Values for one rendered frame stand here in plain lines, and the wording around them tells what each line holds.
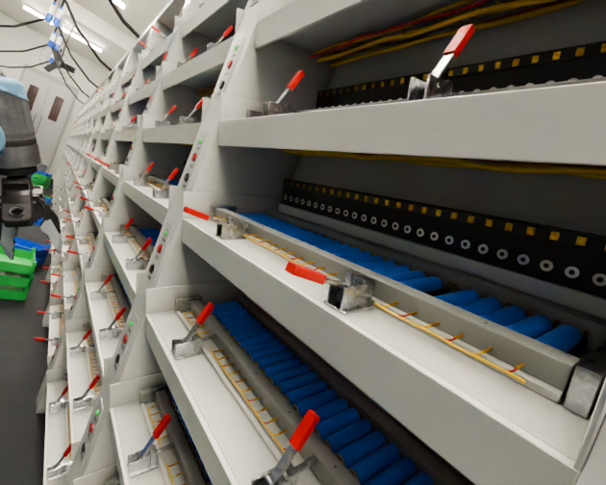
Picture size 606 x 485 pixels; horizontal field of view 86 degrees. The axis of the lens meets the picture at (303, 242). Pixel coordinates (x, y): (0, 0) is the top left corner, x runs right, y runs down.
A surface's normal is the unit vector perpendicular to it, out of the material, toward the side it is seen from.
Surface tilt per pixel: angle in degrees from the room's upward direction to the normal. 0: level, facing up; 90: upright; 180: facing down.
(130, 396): 90
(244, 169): 90
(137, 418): 18
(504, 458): 108
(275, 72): 90
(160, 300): 90
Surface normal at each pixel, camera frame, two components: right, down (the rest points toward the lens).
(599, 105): -0.80, 0.04
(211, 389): 0.12, -0.97
